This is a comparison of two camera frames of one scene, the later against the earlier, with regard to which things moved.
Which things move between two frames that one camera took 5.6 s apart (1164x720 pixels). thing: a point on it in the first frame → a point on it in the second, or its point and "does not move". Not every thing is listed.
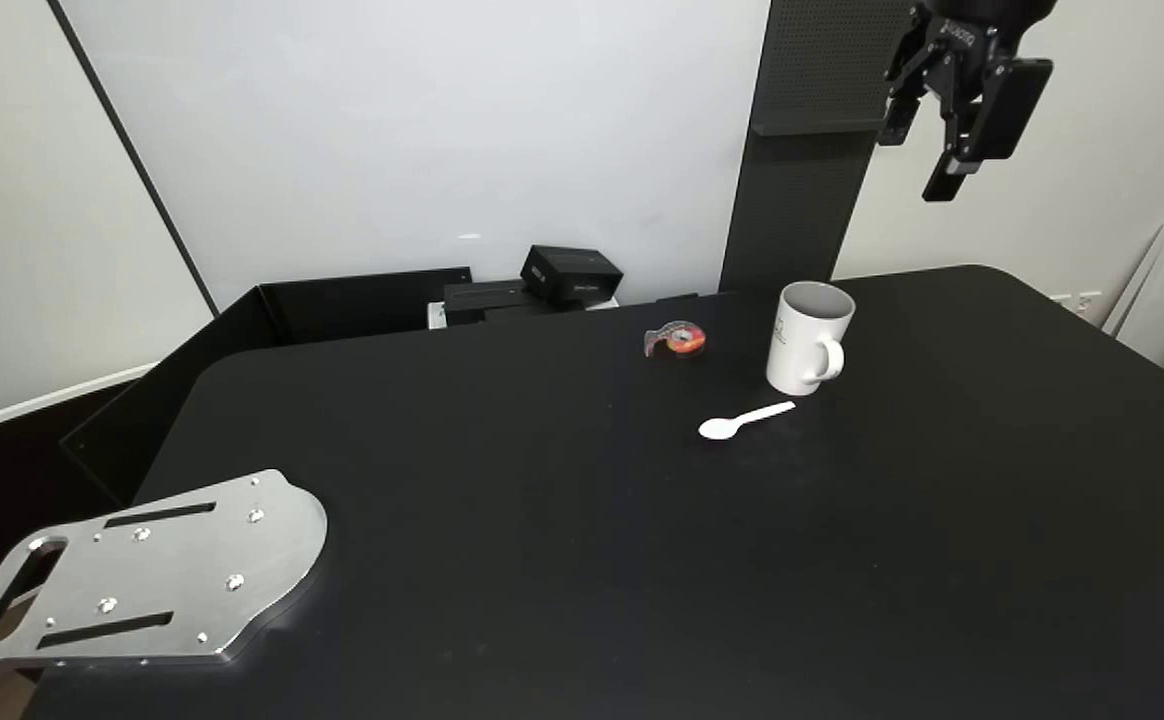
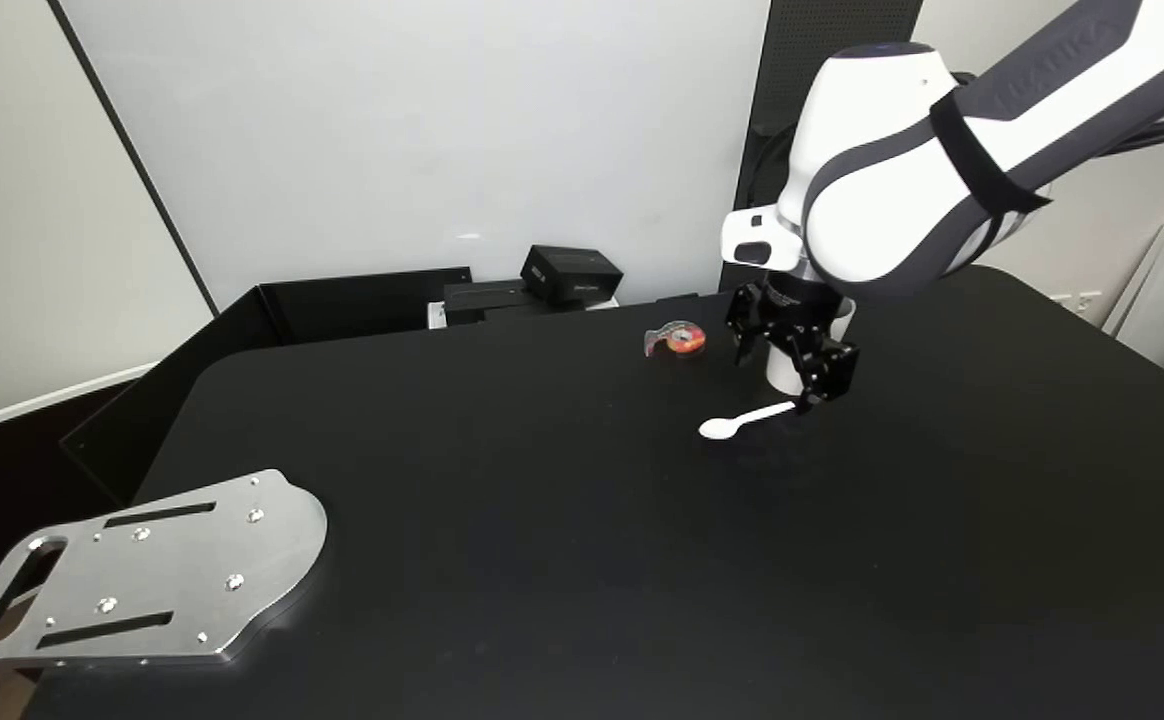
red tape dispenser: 677,334 does not move
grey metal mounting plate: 169,577 does not move
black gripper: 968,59 → 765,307
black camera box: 568,277 does not move
